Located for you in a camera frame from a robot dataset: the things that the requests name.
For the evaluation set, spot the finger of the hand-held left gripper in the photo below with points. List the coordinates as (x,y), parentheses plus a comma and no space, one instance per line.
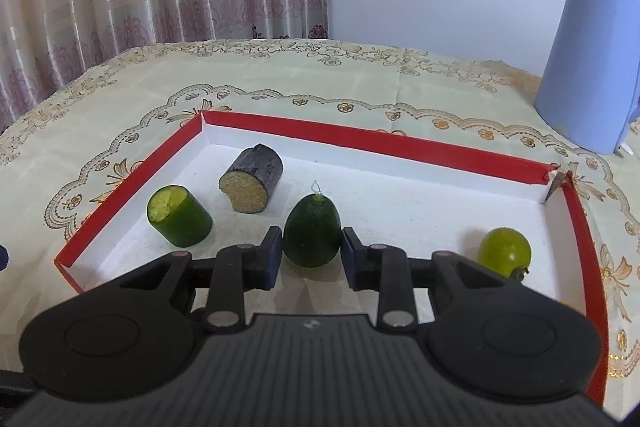
(3,258)

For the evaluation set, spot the red cardboard tray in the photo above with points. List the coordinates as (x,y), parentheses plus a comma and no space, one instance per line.
(375,142)

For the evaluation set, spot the dark green avocado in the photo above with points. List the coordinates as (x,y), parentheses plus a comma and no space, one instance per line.
(312,232)

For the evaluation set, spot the green cucumber piece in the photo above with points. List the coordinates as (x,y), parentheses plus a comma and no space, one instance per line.
(185,222)

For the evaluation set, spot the light blue electric kettle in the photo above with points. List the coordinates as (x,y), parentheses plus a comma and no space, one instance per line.
(585,72)

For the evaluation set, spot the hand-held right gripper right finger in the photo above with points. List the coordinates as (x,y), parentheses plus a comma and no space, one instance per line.
(352,259)

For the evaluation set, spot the green tomato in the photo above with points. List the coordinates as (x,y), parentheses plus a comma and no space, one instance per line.
(502,249)

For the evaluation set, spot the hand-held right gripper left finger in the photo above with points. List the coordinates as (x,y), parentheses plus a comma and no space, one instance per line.
(270,259)

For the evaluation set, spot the dark eggplant piece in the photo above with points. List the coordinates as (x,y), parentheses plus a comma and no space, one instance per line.
(255,167)

